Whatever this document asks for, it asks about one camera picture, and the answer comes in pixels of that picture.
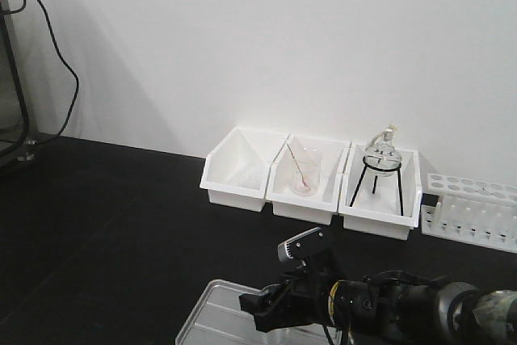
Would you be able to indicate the white storage bin left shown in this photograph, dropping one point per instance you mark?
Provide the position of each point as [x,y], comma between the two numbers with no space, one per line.
[237,170]

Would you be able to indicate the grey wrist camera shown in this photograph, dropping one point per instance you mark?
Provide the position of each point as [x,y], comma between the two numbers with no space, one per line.
[302,245]

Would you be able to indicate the round glass flask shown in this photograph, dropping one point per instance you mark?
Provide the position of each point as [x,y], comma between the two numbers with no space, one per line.
[381,155]

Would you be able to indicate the black wire tripod stand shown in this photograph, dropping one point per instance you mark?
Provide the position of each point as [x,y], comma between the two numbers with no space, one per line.
[375,179]

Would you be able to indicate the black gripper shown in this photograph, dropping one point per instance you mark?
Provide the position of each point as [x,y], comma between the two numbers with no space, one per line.
[304,298]

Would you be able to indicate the grey metal equipment frame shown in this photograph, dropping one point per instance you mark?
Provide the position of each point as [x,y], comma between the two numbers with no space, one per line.
[18,121]

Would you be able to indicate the glass stirring rod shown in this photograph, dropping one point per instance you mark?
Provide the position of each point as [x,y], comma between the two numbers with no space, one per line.
[304,183]

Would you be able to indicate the white storage bin middle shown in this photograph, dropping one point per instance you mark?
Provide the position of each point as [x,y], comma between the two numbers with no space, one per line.
[321,207]

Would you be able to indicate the silver metal tray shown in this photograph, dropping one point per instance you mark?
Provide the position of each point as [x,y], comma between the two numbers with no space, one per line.
[218,319]

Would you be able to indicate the small glass beaker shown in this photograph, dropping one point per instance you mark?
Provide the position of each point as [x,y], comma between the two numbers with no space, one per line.
[310,163]

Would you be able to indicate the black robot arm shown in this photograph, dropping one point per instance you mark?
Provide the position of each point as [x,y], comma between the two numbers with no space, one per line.
[394,306]

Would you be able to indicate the white storage bin right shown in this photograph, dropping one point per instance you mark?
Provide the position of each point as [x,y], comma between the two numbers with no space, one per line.
[379,213]

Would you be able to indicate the white storage bin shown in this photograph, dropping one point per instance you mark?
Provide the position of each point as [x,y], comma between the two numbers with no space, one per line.
[379,213]
[321,207]
[237,170]

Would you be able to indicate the white test tube rack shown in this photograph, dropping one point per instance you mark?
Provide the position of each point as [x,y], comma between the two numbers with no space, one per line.
[471,211]

